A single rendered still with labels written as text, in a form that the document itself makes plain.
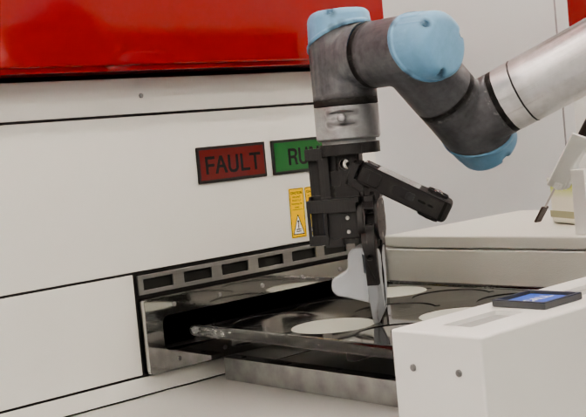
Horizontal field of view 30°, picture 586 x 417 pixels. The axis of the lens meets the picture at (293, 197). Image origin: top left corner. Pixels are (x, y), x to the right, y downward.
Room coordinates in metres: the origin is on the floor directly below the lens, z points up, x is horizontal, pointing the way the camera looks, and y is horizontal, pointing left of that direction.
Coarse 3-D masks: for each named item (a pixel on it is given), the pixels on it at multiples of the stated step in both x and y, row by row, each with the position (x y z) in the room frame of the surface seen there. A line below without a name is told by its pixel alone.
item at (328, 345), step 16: (208, 336) 1.34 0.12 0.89; (224, 336) 1.31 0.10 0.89; (240, 336) 1.29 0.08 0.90; (256, 336) 1.27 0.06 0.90; (272, 336) 1.25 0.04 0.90; (288, 336) 1.23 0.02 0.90; (304, 336) 1.21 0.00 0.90; (352, 352) 1.15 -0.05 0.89; (368, 352) 1.13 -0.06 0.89; (384, 352) 1.11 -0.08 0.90
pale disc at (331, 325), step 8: (320, 320) 1.33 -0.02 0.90; (328, 320) 1.32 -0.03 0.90; (336, 320) 1.32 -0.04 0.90; (344, 320) 1.31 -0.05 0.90; (352, 320) 1.31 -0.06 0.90; (360, 320) 1.30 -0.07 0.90; (368, 320) 1.30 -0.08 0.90; (296, 328) 1.29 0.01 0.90; (304, 328) 1.28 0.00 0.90; (312, 328) 1.28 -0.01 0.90; (320, 328) 1.27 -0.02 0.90; (328, 328) 1.27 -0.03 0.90; (336, 328) 1.26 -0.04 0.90; (344, 328) 1.26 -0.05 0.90; (352, 328) 1.25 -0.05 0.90; (360, 328) 1.25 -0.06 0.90
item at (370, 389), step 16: (240, 368) 1.39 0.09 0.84; (256, 368) 1.36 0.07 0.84; (272, 368) 1.34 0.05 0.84; (288, 368) 1.32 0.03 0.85; (304, 368) 1.29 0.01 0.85; (320, 368) 1.28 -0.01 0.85; (336, 368) 1.28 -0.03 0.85; (256, 384) 1.37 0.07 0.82; (272, 384) 1.34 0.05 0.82; (288, 384) 1.32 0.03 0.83; (304, 384) 1.30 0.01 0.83; (320, 384) 1.28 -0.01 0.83; (336, 384) 1.26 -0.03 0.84; (352, 384) 1.23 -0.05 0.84; (368, 384) 1.22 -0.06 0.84; (384, 384) 1.20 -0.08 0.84; (368, 400) 1.22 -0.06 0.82; (384, 400) 1.20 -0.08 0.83
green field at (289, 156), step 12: (276, 144) 1.53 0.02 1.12; (288, 144) 1.54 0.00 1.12; (300, 144) 1.56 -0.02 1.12; (312, 144) 1.57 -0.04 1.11; (276, 156) 1.52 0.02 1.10; (288, 156) 1.54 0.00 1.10; (300, 156) 1.55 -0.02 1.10; (276, 168) 1.52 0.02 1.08; (288, 168) 1.54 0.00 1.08; (300, 168) 1.55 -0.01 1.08
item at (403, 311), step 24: (432, 288) 1.50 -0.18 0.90; (456, 288) 1.48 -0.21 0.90; (480, 288) 1.46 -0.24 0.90; (264, 312) 1.43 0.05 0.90; (288, 312) 1.41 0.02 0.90; (312, 312) 1.39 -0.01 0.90; (336, 312) 1.37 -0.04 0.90; (360, 312) 1.36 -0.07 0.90; (384, 312) 1.35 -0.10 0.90; (408, 312) 1.33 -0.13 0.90; (312, 336) 1.22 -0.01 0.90; (336, 336) 1.21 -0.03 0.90; (360, 336) 1.20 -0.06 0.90; (384, 336) 1.19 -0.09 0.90
